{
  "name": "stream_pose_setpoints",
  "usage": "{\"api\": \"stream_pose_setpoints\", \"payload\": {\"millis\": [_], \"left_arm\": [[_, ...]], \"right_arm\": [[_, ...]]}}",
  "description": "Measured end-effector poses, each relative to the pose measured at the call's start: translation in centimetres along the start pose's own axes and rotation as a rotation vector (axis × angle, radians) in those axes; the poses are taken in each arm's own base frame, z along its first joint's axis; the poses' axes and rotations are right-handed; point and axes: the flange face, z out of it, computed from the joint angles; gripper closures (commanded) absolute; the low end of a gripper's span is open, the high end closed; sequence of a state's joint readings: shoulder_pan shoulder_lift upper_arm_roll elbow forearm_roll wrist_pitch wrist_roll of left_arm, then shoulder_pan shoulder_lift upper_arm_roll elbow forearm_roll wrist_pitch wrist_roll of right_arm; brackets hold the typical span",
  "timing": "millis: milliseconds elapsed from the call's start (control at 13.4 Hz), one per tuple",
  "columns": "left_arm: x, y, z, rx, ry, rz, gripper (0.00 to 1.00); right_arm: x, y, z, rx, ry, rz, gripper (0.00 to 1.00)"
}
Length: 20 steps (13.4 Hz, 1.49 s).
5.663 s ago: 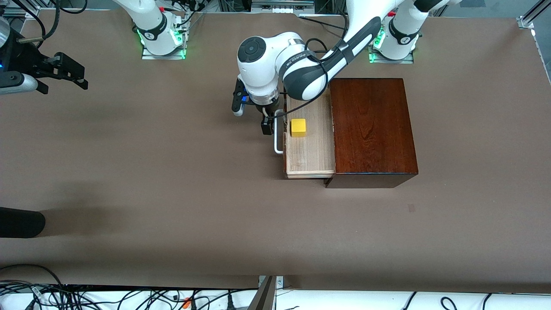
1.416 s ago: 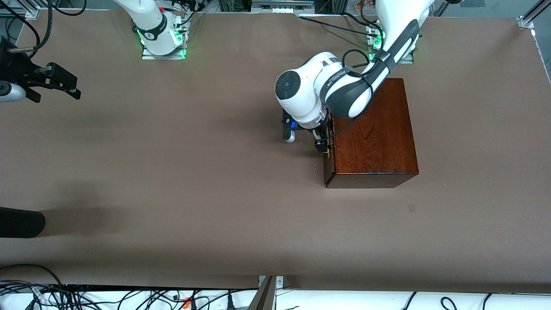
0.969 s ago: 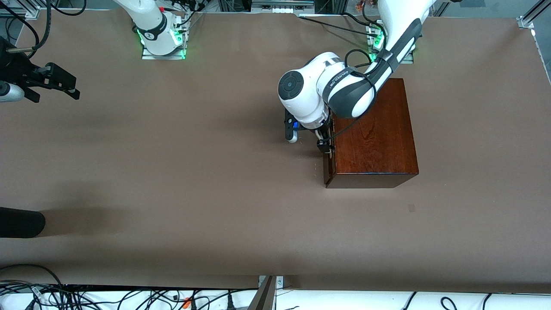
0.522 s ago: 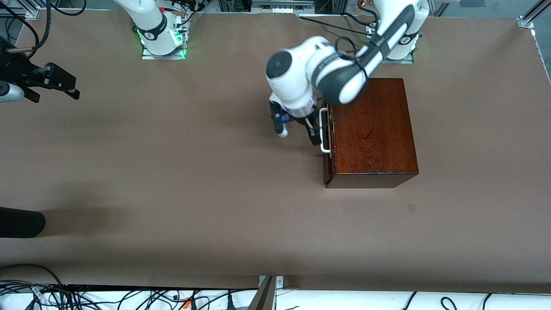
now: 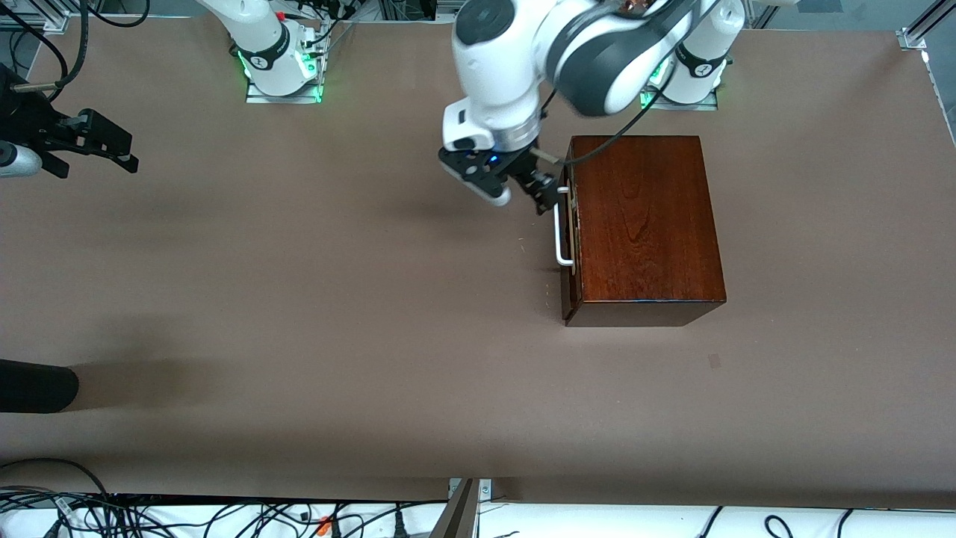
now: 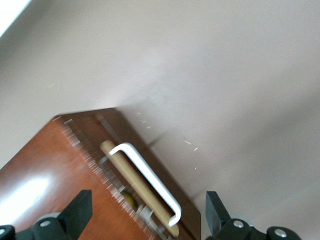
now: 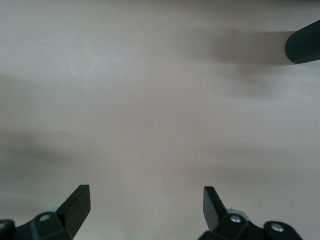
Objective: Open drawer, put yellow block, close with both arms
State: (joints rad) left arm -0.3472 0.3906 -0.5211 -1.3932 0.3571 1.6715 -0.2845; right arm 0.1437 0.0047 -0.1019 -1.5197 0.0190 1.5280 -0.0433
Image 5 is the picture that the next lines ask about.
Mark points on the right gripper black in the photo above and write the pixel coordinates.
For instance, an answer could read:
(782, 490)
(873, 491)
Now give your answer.
(31, 122)

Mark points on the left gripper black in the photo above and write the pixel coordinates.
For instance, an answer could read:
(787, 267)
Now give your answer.
(525, 175)

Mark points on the light wood drawer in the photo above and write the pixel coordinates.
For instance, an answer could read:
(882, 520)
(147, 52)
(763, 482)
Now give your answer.
(571, 299)

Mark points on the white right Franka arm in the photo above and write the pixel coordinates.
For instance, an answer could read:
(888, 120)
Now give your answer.
(261, 45)

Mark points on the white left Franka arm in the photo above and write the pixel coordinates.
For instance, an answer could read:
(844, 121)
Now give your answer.
(500, 67)

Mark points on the dark brown wooden cabinet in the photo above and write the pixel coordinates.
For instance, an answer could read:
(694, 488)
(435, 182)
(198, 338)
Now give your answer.
(650, 224)

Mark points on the dark metal beam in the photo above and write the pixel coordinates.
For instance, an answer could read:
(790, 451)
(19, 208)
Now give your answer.
(455, 519)

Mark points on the aluminium frame profile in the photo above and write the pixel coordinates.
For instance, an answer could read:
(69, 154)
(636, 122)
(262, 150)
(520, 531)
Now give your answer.
(52, 22)
(915, 37)

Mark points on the left arm aluminium base plate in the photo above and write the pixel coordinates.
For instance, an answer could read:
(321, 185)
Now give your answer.
(691, 106)

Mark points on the right arm aluminium base plate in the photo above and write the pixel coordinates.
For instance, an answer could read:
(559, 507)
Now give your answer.
(284, 99)

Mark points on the grey metal bracket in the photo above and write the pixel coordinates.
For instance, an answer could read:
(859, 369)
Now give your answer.
(485, 489)

